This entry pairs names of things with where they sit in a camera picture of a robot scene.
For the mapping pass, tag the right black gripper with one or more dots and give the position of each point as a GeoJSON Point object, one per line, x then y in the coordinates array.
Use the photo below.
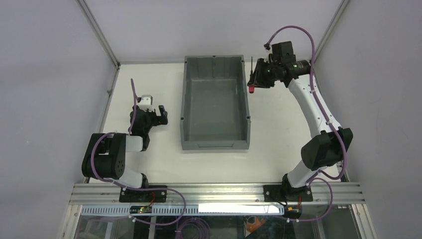
{"type": "Point", "coordinates": [261, 73]}

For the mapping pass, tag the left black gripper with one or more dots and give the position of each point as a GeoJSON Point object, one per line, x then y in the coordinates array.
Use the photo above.
{"type": "Point", "coordinates": [156, 118]}

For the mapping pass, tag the red handled screwdriver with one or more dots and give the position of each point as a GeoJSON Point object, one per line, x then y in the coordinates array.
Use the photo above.
{"type": "Point", "coordinates": [250, 84]}

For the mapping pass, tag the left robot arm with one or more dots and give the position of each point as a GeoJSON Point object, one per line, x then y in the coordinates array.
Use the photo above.
{"type": "Point", "coordinates": [105, 157]}

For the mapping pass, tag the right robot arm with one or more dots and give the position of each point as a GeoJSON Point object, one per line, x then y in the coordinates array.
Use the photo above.
{"type": "Point", "coordinates": [329, 140]}

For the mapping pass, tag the grey plastic bin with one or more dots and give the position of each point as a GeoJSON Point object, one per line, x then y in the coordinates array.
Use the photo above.
{"type": "Point", "coordinates": [214, 110]}

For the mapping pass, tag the orange object under table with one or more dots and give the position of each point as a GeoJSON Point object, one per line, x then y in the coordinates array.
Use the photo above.
{"type": "Point", "coordinates": [252, 223]}

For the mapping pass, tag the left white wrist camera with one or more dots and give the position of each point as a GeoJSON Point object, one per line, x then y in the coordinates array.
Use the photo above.
{"type": "Point", "coordinates": [145, 103]}

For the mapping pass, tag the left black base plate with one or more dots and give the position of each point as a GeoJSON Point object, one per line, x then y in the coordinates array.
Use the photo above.
{"type": "Point", "coordinates": [157, 194]}

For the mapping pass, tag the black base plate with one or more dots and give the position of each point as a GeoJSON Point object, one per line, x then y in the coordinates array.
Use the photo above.
{"type": "Point", "coordinates": [157, 194]}
{"type": "Point", "coordinates": [273, 195]}

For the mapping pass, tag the right aluminium frame post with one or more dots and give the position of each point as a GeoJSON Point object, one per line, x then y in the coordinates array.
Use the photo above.
{"type": "Point", "coordinates": [335, 19]}

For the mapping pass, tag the aluminium frame post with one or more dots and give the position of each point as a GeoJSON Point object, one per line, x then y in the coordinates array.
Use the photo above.
{"type": "Point", "coordinates": [335, 19]}
{"type": "Point", "coordinates": [97, 31]}

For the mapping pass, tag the aluminium front rail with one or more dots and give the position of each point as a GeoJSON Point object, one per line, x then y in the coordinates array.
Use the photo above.
{"type": "Point", "coordinates": [235, 193]}

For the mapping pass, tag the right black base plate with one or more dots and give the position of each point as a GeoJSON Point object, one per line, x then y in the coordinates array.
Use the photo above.
{"type": "Point", "coordinates": [273, 195]}

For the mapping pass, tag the white slotted cable duct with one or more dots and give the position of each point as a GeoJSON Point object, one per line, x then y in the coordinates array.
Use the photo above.
{"type": "Point", "coordinates": [211, 209]}

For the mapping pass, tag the left aluminium frame post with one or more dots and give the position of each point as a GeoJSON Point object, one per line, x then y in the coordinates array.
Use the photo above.
{"type": "Point", "coordinates": [97, 31]}

